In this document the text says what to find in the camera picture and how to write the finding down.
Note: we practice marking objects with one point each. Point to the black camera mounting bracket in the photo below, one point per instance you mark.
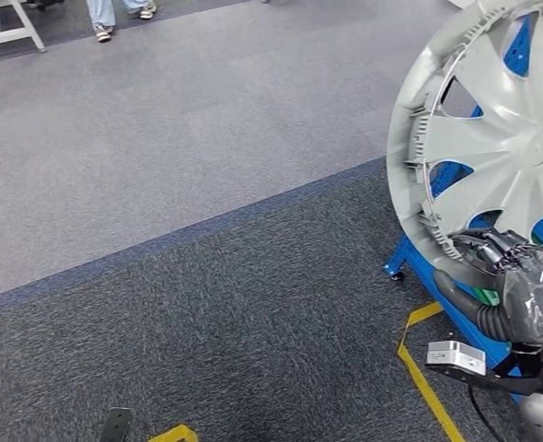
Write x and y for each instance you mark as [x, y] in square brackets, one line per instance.
[506, 381]

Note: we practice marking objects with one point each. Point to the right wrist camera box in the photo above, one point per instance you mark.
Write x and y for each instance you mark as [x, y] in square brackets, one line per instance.
[455, 357]

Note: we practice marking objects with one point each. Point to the person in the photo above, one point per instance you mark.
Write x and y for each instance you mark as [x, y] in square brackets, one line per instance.
[101, 12]

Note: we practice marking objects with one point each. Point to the blue metal shelf rack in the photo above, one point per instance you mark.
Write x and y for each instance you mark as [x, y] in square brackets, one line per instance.
[414, 262]

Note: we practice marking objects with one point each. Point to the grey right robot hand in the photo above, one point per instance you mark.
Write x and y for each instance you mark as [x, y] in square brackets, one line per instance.
[534, 293]

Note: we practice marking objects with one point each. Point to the silver plastic wheel hubcap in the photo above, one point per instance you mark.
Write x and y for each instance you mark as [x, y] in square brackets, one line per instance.
[492, 140]

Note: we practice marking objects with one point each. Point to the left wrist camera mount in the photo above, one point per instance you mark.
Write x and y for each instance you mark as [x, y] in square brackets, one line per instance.
[114, 427]

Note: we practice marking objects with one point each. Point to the white metal table frame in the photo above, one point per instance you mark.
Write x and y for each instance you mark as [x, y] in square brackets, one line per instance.
[22, 24]

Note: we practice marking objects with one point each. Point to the clear plastic hand wrap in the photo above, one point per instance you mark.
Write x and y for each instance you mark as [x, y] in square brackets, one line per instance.
[536, 296]

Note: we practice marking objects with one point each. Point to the yellow floor tape piece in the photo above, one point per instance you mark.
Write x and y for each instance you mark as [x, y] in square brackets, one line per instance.
[175, 435]

